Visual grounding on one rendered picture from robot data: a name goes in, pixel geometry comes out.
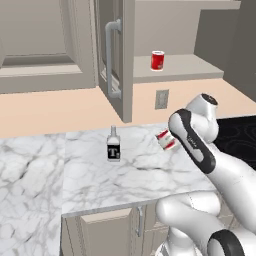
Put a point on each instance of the beige lower cabinet door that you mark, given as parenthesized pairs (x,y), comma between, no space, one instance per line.
(103,233)

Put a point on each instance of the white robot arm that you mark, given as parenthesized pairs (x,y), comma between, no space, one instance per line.
(230,180)

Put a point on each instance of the grey wall outlet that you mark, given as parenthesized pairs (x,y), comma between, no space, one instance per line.
(161,99)

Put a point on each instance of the black label glass bottle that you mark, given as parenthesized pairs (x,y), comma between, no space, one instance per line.
(113,148)

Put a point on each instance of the closed beige cabinet door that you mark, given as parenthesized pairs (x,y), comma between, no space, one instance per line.
(40,43)

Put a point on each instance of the black hob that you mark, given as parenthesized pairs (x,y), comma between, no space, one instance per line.
(238,136)

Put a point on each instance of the open beige cabinet door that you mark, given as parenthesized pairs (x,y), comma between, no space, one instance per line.
(117,50)

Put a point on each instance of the beige open cabinet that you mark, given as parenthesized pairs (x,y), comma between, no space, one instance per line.
(180,50)

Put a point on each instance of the red and white can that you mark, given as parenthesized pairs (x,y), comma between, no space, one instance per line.
(165,139)

